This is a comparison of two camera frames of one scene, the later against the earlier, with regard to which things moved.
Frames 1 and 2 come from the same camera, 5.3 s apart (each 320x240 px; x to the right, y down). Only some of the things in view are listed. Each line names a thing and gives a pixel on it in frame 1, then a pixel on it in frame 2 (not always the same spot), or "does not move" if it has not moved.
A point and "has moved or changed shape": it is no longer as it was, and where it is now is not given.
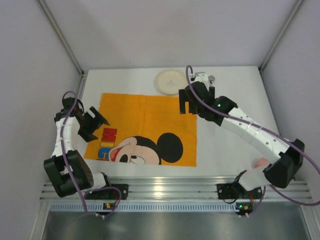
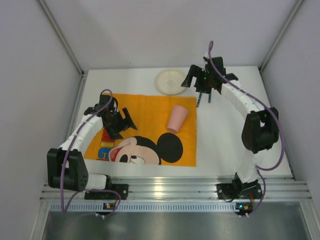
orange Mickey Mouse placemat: x=144 y=129 does not move
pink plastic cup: x=262 y=162 has moved or changed shape
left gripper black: x=88 y=122 -> x=120 y=125
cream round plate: x=169 y=81 does not move
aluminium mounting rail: x=184 y=188 does not move
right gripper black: x=191 y=98 -> x=202 y=88
